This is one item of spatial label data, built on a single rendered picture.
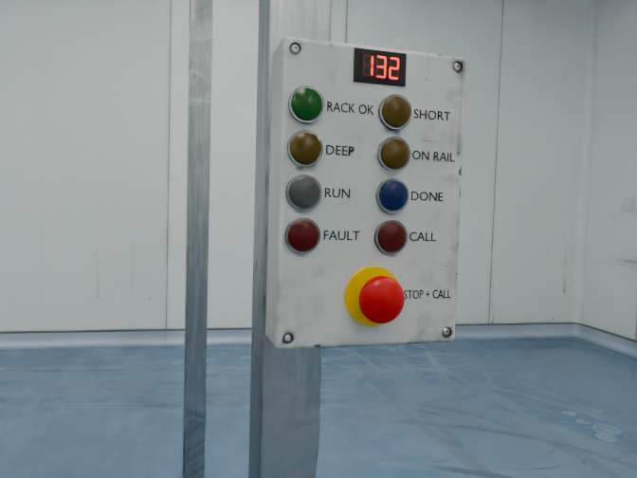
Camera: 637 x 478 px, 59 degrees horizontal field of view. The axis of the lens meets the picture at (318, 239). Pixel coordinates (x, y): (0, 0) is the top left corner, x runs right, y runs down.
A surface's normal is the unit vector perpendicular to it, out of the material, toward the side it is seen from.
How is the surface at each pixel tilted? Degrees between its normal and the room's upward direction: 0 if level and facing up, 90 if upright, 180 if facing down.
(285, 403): 90
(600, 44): 90
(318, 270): 90
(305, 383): 90
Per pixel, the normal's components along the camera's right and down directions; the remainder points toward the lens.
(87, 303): 0.21, 0.06
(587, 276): -0.98, -0.02
